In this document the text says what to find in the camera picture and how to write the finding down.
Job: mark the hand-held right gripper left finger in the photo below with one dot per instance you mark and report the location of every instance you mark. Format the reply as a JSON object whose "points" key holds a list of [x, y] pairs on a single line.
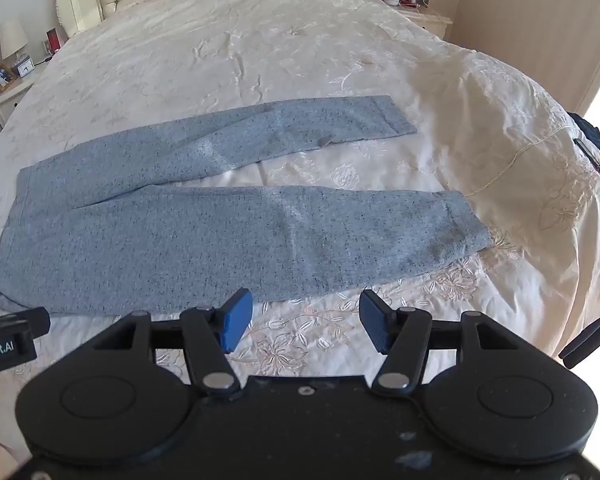
{"points": [[236, 321]]}

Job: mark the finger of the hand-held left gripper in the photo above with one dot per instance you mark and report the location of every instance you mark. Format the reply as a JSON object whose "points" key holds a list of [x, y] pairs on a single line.
{"points": [[25, 321]]}

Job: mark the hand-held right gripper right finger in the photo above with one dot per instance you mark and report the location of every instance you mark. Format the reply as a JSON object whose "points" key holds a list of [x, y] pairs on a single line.
{"points": [[375, 322]]}

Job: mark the grey speckled pants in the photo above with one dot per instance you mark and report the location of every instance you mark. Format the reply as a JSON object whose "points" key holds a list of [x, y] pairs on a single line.
{"points": [[180, 240]]}

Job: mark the cream nightstand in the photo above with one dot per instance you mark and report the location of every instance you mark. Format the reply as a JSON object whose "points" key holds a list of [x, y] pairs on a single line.
{"points": [[5, 104], [430, 20]]}

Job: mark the small white alarm clock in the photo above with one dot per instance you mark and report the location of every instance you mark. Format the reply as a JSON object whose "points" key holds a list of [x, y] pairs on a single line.
{"points": [[24, 66]]}

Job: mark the cream embroidered bedspread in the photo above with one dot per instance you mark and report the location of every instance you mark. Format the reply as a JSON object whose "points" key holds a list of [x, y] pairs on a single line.
{"points": [[280, 50]]}

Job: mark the red box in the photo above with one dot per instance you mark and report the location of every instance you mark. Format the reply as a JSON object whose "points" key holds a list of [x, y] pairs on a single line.
{"points": [[53, 41]]}

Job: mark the dark clothing at bed edge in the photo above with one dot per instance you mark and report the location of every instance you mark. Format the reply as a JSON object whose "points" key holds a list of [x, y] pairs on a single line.
{"points": [[597, 145]]}

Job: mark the white shade table lamp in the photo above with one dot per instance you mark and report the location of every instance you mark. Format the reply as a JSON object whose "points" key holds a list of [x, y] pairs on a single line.
{"points": [[12, 35]]}

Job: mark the wooden photo frame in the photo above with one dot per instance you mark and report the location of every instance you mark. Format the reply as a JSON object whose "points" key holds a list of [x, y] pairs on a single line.
{"points": [[1, 78]]}

